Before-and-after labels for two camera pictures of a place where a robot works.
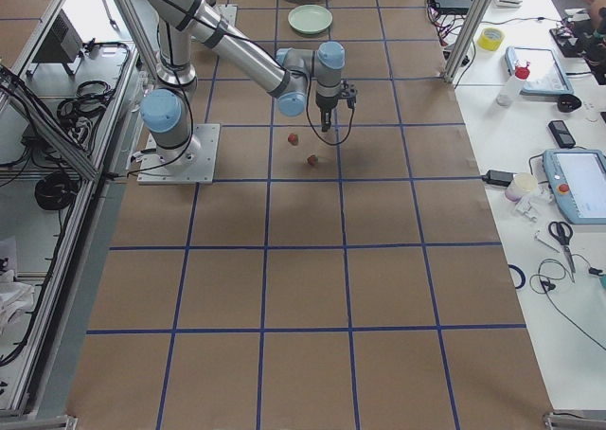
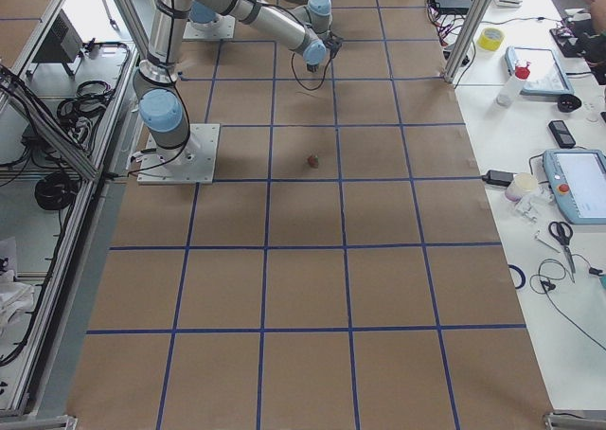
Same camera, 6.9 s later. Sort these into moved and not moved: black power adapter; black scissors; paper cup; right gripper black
Moved: right gripper black
Not moved: black power adapter; paper cup; black scissors
